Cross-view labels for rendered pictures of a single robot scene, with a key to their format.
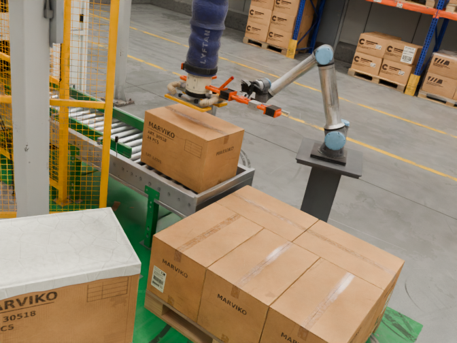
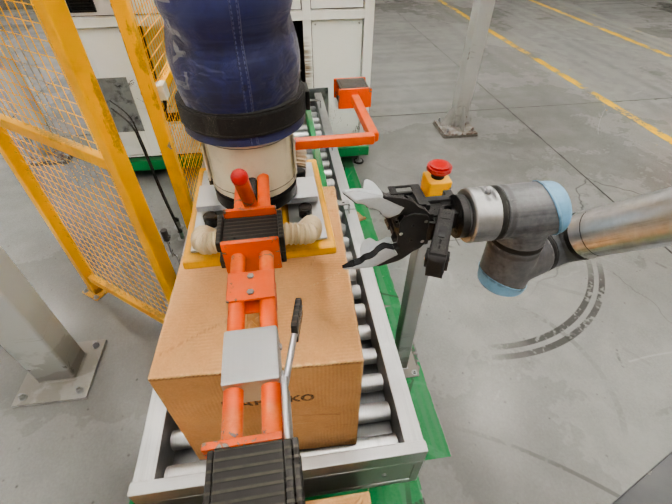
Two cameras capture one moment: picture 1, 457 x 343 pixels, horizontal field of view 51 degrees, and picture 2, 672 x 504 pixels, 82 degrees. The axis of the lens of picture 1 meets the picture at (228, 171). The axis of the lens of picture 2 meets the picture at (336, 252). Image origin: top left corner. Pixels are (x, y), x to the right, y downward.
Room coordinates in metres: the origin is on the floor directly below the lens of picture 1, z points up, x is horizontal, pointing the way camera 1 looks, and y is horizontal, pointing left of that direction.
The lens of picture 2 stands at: (2.88, -0.33, 1.60)
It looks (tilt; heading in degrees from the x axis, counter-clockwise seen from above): 43 degrees down; 51
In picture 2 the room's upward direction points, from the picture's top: straight up
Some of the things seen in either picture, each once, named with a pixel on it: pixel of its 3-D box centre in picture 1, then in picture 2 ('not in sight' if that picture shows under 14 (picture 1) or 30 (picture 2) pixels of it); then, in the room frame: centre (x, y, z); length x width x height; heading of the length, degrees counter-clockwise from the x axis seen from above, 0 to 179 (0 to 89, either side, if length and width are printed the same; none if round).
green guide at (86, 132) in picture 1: (58, 118); not in sight; (3.55, 1.44, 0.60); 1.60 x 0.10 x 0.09; 59
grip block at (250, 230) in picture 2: (228, 94); (252, 238); (3.07, 0.10, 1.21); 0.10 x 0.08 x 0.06; 150
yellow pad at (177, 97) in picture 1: (188, 99); (214, 204); (3.11, 0.36, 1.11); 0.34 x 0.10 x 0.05; 60
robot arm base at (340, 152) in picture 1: (332, 146); not in sight; (3.50, -0.77, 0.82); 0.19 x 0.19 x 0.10
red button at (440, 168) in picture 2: not in sight; (438, 170); (3.71, 0.23, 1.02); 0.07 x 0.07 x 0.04
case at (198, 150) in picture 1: (191, 145); (273, 310); (3.17, 0.30, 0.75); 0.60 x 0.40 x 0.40; 56
